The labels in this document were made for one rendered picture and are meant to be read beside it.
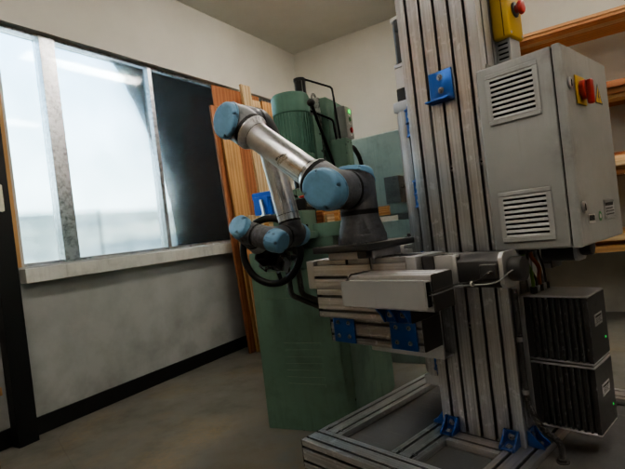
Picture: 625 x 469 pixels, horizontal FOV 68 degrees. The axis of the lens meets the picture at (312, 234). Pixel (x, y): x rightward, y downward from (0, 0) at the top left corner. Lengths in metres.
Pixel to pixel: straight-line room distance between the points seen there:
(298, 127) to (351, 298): 1.09
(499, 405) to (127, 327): 2.30
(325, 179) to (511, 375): 0.73
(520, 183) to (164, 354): 2.62
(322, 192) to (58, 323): 1.98
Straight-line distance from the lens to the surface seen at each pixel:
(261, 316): 2.15
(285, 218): 1.54
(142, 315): 3.21
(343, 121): 2.42
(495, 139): 1.29
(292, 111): 2.16
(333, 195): 1.25
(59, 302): 2.91
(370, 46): 4.73
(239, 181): 3.73
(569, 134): 1.23
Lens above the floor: 0.87
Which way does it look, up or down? 1 degrees down
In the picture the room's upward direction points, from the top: 7 degrees counter-clockwise
